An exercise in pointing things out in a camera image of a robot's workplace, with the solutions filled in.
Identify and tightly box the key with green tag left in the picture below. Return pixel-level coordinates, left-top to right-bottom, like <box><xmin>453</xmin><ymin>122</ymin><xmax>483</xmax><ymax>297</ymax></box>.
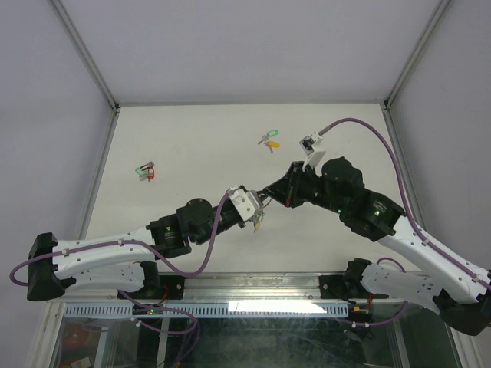
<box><xmin>135</xmin><ymin>162</ymin><xmax>154</xmax><ymax>181</ymax></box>

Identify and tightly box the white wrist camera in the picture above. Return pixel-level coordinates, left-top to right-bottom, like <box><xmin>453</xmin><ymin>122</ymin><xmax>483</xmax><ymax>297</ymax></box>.
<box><xmin>227</xmin><ymin>187</ymin><xmax>263</xmax><ymax>222</ymax></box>
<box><xmin>299</xmin><ymin>132</ymin><xmax>326</xmax><ymax>171</ymax></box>

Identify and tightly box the right aluminium frame post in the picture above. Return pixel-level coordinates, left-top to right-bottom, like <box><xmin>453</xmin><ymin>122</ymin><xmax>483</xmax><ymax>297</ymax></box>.
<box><xmin>383</xmin><ymin>0</ymin><xmax>453</xmax><ymax>110</ymax></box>

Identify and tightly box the metal mounting rail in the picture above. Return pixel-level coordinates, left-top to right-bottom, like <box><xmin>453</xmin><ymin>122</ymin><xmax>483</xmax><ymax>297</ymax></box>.
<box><xmin>117</xmin><ymin>272</ymin><xmax>388</xmax><ymax>301</ymax></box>

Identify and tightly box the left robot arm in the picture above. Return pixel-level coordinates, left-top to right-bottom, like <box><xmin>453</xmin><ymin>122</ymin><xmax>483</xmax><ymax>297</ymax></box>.
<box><xmin>27</xmin><ymin>186</ymin><xmax>266</xmax><ymax>301</ymax></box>

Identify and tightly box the left aluminium frame post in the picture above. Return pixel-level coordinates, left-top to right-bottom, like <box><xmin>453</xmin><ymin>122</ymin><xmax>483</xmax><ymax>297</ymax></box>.
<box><xmin>48</xmin><ymin>0</ymin><xmax>120</xmax><ymax>112</ymax></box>

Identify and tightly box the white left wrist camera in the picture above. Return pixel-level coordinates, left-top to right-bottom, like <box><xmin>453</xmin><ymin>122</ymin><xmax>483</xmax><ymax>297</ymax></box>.
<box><xmin>227</xmin><ymin>187</ymin><xmax>263</xmax><ymax>222</ymax></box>

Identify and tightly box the key with yellow tag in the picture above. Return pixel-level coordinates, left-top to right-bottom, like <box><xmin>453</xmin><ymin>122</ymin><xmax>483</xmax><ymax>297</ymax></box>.
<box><xmin>265</xmin><ymin>140</ymin><xmax>281</xmax><ymax>153</ymax></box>

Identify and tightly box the aluminium frame post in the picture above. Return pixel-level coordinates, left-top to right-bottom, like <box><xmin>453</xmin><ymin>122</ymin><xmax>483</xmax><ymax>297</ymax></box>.
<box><xmin>48</xmin><ymin>0</ymin><xmax>120</xmax><ymax>112</ymax></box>
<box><xmin>383</xmin><ymin>0</ymin><xmax>453</xmax><ymax>110</ymax></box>

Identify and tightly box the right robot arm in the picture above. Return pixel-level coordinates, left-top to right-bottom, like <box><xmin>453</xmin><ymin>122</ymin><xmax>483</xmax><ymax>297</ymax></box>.
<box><xmin>263</xmin><ymin>157</ymin><xmax>490</xmax><ymax>336</ymax></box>

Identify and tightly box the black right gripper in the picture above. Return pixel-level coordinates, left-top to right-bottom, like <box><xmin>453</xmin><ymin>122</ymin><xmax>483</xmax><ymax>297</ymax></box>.
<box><xmin>262</xmin><ymin>161</ymin><xmax>348</xmax><ymax>217</ymax></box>

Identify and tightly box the key with red tag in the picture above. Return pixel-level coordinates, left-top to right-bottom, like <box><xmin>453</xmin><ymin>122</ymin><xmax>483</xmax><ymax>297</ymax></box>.
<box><xmin>146</xmin><ymin>167</ymin><xmax>155</xmax><ymax>182</ymax></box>

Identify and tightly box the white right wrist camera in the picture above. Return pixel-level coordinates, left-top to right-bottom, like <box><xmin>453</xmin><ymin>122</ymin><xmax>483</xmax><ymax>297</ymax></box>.
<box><xmin>299</xmin><ymin>132</ymin><xmax>326</xmax><ymax>171</ymax></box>

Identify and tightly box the white slotted cable duct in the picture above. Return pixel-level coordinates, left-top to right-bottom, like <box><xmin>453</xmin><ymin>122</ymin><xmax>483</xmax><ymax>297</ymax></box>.
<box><xmin>64</xmin><ymin>300</ymin><xmax>348</xmax><ymax>319</ymax></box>

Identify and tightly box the silver keyring with keys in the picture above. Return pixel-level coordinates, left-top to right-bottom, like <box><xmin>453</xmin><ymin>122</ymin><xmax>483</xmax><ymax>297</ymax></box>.
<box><xmin>252</xmin><ymin>205</ymin><xmax>269</xmax><ymax>233</ymax></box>

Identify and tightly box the key with green tag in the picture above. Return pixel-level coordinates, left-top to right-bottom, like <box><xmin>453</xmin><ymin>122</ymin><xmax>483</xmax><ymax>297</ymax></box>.
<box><xmin>135</xmin><ymin>162</ymin><xmax>154</xmax><ymax>181</ymax></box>
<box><xmin>258</xmin><ymin>130</ymin><xmax>279</xmax><ymax>145</ymax></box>

